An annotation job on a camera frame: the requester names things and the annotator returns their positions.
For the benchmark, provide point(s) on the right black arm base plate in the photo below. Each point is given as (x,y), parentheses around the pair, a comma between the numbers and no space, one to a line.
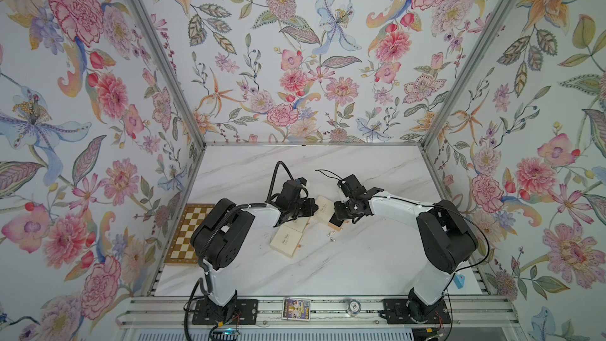
(402,311)

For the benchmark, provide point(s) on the aluminium front rail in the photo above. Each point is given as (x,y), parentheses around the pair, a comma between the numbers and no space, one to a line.
(462,311)

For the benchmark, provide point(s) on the round silver knob on rail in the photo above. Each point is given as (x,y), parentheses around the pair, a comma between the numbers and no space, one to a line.
(353,308)

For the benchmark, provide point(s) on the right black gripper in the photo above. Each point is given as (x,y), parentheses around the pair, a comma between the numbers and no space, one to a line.
(338,211)

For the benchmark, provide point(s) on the colourful card on rail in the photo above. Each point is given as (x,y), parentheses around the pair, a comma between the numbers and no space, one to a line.
(298,309)

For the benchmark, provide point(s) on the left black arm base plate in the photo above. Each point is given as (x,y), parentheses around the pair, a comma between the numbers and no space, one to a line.
(242,311)

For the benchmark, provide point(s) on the blue triangular block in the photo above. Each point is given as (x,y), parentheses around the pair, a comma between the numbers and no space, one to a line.
(459,281)

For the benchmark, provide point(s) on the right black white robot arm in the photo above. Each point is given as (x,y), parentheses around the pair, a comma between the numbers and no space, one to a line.
(445,235)

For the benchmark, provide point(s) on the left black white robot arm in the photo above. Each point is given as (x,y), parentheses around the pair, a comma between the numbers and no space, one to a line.
(221,235)

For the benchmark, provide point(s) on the wooden chessboard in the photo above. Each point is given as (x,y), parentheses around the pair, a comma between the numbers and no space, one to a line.
(180,251)

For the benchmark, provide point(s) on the cream drawer jewelry box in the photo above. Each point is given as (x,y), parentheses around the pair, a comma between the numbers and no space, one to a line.
(286,241)

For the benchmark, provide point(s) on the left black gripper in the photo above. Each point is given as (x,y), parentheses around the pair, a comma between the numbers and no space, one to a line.
(308,203)

